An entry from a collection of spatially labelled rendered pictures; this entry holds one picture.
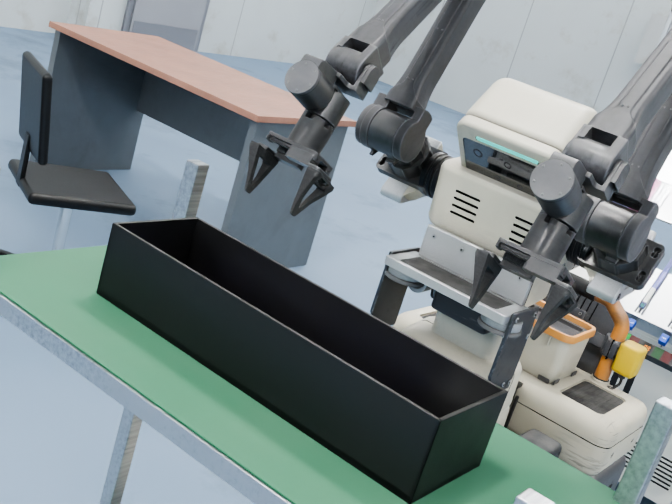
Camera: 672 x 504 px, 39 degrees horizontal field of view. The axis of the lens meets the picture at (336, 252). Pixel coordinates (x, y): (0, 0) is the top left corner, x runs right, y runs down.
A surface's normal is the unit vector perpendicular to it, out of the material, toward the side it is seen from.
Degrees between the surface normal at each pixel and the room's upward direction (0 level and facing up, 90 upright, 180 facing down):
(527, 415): 90
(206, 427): 0
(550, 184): 63
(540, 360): 92
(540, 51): 90
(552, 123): 42
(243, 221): 90
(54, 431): 0
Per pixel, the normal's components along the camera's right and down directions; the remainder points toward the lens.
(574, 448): -0.59, 0.07
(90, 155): 0.76, 0.40
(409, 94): -0.41, -0.32
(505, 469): 0.29, -0.91
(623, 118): -0.20, -0.60
